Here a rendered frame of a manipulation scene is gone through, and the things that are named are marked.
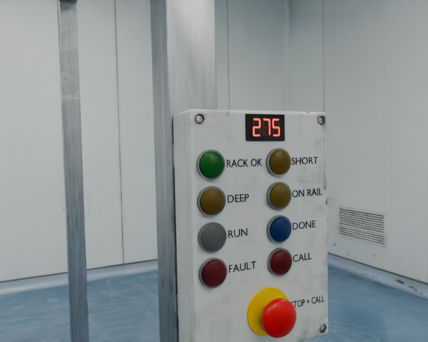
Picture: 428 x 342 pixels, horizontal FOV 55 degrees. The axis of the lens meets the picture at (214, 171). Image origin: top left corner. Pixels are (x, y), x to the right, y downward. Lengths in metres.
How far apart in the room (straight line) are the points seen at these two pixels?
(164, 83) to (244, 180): 0.14
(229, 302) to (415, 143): 3.25
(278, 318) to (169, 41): 0.31
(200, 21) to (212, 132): 0.14
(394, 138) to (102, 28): 2.74
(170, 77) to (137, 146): 3.57
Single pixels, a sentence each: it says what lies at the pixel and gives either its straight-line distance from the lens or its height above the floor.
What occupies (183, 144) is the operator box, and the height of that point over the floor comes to 1.18.
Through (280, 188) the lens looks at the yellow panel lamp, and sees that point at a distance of 0.44.
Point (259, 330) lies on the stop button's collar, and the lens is 0.47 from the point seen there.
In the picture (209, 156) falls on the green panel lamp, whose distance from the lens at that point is 0.40.
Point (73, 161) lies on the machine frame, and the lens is 1.54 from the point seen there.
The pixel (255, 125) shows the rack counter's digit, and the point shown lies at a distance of 0.43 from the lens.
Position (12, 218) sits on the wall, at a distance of 3.91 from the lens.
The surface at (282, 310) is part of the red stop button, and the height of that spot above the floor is 1.01.
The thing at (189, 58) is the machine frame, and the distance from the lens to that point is 0.48.
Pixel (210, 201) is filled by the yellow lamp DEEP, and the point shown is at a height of 1.12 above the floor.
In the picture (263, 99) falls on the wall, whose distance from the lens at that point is 4.66.
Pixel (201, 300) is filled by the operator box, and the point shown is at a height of 1.02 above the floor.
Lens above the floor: 1.17
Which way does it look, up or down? 3 degrees down
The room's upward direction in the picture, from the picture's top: 1 degrees counter-clockwise
